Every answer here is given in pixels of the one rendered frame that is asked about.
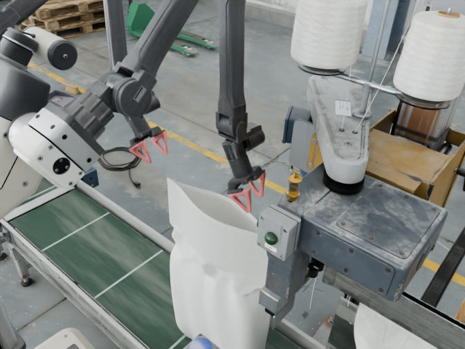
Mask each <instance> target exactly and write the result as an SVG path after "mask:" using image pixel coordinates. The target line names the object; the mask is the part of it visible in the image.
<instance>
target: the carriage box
mask: <svg viewBox="0 0 465 349"><path fill-rule="evenodd" d="M396 111H397V110H396V109H393V108H391V109H390V111H389V113H387V114H386V115H384V117H382V118H381V119H380V120H378V121H377V122H376V123H375V124H373V125H372V126H371V127H370V139H369V160H371V161H374V162H376V163H379V164H381V165H384V166H386V167H388V168H391V169H393V170H396V171H398V172H401V173H403V174H405V175H408V176H410V177H413V178H415V179H418V180H420V181H422V183H421V185H420V186H419V187H418V188H417V189H416V190H415V192H414V195H415V196H417V197H420V198H422V199H424V200H426V201H429V202H431V203H434V204H436V205H438V206H441V207H443V208H445V206H446V203H447V201H448V198H449V196H450V193H451V191H452V189H453V186H454V184H455V181H456V179H457V176H458V174H456V172H455V173H454V170H455V168H456V167H457V169H458V168H461V167H462V164H463V162H464V159H465V133H463V132H460V131H457V130H455V129H451V128H450V129H449V131H448V134H447V136H446V140H445V141H446V143H444V144H443V145H442V146H441V147H440V148H439V149H438V150H437V151H434V150H431V149H429V148H428V147H429V145H427V144H425V143H422V142H419V141H416V140H414V139H411V138H408V137H406V136H402V135H400V134H396V135H395V136H393V135H391V134H389V133H390V128H391V126H392V124H393V123H394V118H395V115H396ZM451 144H452V145H456V146H458V148H457V149H456V150H455V152H454V153H453V154H452V155H451V156H448V155H447V154H448V153H449V152H450V151H451V150H452V148H453V147H452V145H451Z"/></svg>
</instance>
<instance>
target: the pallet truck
mask: <svg viewBox="0 0 465 349"><path fill-rule="evenodd" d="M128 1H129V6H128V9H129V10H128V11H127V12H128V18H127V27H128V30H129V33H130V34H132V35H135V36H137V37H141V35H142V34H143V32H144V31H145V29H146V27H147V26H148V24H149V23H150V21H151V20H152V17H153V16H154V15H155V12H154V11H153V10H152V9H151V8H150V7H149V6H148V5H147V4H146V3H143V2H140V1H132V0H128ZM177 37H179V38H181V39H186V40H188V41H191V42H194V43H197V44H200V45H202V46H203V47H205V46H207V48H216V47H217V46H219V44H218V43H217V42H215V41H213V40H211V39H208V38H206V37H202V36H200V35H196V34H194V33H189V32H187V31H184V30H181V32H180V33H179V35H178V36H177ZM171 48H172V49H174V50H177V51H180V52H182V54H184V53H186V54H187V55H195V53H199V51H198V50H197V49H196V48H195V47H193V46H190V45H188V44H184V43H182V42H178V41H176V40H175V41H174V43H173V45H172V46H171Z"/></svg>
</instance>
